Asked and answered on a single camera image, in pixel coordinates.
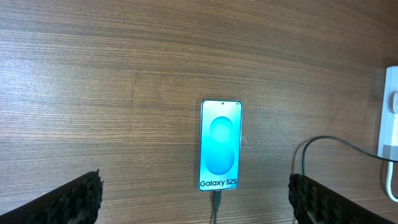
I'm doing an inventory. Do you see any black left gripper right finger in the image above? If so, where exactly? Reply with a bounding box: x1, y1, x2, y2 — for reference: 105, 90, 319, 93
289, 174, 393, 224

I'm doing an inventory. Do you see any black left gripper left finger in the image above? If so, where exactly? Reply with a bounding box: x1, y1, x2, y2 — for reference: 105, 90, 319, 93
1, 170, 103, 224

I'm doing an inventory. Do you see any black charging cable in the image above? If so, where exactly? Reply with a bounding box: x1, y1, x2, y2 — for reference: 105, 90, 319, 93
213, 136, 398, 224

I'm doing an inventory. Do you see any smartphone with light screen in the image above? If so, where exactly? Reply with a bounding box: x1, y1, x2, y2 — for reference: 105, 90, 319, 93
198, 99, 243, 192

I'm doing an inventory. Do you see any white charger adapter plug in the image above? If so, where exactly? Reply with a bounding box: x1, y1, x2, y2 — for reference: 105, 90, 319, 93
391, 91, 398, 114

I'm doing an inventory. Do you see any white power strip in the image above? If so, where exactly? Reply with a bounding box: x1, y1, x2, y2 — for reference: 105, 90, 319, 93
377, 66, 397, 161

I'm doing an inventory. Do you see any white power cable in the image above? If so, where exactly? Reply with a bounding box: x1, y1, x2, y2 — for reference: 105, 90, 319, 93
385, 161, 398, 203

